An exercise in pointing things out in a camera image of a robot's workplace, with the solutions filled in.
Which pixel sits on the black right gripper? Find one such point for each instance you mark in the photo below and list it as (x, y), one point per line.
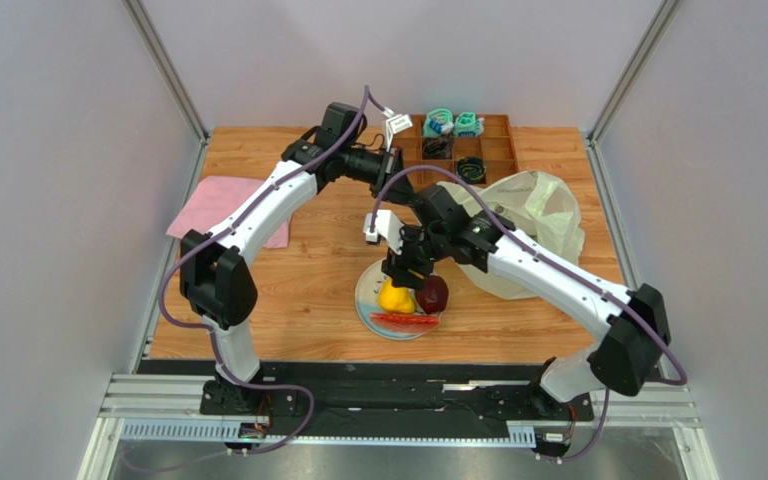
(408, 267)

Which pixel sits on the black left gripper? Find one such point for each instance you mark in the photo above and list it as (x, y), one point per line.
(393, 164)

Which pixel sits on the yellow fake lemon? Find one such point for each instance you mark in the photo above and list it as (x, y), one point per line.
(398, 300)

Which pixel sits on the dark red fake apple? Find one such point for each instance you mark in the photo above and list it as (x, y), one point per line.
(433, 298)

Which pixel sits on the red fake watermelon slice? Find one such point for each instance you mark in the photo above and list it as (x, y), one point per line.
(404, 324)

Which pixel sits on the pale green avocado plastic bag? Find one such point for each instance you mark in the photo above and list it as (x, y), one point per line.
(538, 203)

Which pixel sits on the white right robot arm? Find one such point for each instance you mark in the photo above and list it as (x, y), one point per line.
(629, 326)

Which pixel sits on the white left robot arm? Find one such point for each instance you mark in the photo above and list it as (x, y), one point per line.
(214, 267)

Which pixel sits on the white blue ceramic plate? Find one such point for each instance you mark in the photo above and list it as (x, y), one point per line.
(365, 301)

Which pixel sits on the dark rolled sock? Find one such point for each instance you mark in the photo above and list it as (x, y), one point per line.
(437, 148)

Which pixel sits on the teal rolled sock left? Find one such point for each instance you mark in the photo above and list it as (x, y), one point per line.
(438, 122)

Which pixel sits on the teal rolled sock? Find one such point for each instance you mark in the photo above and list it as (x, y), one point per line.
(438, 122)
(468, 124)

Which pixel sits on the wooden compartment tray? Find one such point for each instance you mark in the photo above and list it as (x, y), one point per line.
(495, 146)

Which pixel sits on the teal rolled sock right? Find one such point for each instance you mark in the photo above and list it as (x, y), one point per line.
(468, 124)

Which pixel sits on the pink folded t-shirt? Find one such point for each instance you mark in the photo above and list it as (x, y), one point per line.
(214, 199)

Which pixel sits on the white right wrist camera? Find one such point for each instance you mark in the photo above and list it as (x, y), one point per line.
(384, 226)

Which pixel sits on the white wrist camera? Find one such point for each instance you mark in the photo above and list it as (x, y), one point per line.
(393, 124)
(384, 226)

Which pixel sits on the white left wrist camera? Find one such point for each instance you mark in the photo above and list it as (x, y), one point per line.
(393, 124)

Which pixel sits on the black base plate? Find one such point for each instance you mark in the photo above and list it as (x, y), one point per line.
(392, 400)

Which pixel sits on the aluminium frame rail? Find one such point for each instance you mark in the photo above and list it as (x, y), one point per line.
(161, 401)

